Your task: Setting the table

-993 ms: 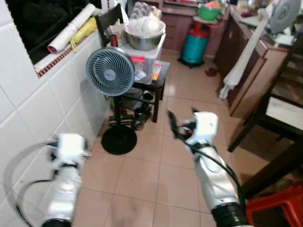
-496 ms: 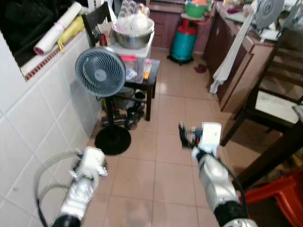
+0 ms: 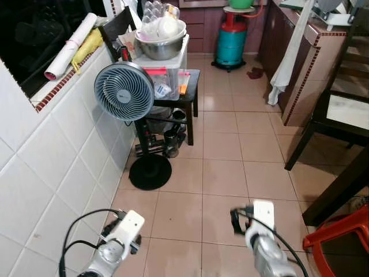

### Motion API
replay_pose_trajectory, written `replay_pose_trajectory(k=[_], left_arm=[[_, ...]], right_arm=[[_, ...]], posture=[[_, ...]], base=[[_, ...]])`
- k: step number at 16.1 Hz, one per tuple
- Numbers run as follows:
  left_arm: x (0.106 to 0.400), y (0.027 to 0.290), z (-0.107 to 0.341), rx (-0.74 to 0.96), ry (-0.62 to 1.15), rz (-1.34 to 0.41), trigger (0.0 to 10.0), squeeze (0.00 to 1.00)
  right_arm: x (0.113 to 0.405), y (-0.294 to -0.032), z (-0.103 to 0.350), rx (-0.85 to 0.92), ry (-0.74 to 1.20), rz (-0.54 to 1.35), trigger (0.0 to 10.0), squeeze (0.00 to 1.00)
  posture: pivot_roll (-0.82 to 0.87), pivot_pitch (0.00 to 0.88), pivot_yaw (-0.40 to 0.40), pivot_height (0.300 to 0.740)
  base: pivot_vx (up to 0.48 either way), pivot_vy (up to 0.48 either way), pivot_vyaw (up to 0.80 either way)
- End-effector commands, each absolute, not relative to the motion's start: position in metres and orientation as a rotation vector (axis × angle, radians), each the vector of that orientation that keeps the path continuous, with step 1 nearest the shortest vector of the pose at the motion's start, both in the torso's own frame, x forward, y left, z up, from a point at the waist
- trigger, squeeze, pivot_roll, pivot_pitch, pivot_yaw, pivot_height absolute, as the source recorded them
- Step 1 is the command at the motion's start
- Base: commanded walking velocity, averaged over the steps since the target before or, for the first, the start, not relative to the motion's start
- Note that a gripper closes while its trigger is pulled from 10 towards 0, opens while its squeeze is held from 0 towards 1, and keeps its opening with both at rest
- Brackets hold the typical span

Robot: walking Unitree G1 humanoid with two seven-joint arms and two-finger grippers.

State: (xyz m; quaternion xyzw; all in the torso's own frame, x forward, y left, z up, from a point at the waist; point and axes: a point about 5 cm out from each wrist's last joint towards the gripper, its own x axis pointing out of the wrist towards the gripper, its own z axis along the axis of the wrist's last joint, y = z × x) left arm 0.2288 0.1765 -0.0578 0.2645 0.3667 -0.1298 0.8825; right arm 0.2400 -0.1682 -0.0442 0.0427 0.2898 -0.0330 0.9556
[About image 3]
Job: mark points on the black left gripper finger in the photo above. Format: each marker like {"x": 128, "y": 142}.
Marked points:
{"x": 109, "y": 231}

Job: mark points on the yellow cloth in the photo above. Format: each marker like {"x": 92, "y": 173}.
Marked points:
{"x": 87, "y": 47}

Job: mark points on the grey hanging towel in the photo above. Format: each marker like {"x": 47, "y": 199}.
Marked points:
{"x": 286, "y": 63}

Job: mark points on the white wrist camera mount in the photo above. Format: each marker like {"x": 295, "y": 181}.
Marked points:
{"x": 264, "y": 214}
{"x": 128, "y": 228}

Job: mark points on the white plastic bowl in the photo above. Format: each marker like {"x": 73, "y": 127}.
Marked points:
{"x": 168, "y": 27}

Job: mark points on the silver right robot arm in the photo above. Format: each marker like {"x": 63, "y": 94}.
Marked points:
{"x": 268, "y": 257}

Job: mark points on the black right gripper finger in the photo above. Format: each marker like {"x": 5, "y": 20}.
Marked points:
{"x": 234, "y": 221}

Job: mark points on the clear plastic storage box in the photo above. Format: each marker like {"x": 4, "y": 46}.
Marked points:
{"x": 164, "y": 81}

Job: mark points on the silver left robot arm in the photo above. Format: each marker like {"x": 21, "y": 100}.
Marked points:
{"x": 106, "y": 259}

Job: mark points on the teal gas cylinder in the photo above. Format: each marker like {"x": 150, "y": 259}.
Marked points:
{"x": 231, "y": 46}

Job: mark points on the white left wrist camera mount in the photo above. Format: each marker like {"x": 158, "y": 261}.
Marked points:
{"x": 128, "y": 228}

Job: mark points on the grey standing fan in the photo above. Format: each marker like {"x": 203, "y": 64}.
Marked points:
{"x": 124, "y": 91}

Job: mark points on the white paper roll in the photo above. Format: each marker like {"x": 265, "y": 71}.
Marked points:
{"x": 70, "y": 46}

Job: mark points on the clear egg tray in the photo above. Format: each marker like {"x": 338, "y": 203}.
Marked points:
{"x": 154, "y": 10}

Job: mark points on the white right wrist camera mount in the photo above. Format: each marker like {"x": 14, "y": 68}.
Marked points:
{"x": 264, "y": 214}

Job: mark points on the green bowl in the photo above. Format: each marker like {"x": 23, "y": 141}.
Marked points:
{"x": 241, "y": 3}

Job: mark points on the large steel basin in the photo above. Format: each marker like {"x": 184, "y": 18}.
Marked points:
{"x": 161, "y": 49}

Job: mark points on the black handheld vacuum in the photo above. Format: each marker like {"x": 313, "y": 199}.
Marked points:
{"x": 172, "y": 141}

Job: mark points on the brown tiled cabinet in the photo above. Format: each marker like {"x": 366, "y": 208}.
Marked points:
{"x": 308, "y": 81}

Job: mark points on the dark wooden table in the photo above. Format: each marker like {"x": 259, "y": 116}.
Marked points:
{"x": 340, "y": 190}

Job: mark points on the red plastic chair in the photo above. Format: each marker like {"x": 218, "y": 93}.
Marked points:
{"x": 340, "y": 228}

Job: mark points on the black wooden chair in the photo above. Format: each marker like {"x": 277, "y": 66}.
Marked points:
{"x": 323, "y": 124}

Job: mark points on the black side table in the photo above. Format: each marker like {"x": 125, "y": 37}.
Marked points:
{"x": 192, "y": 104}

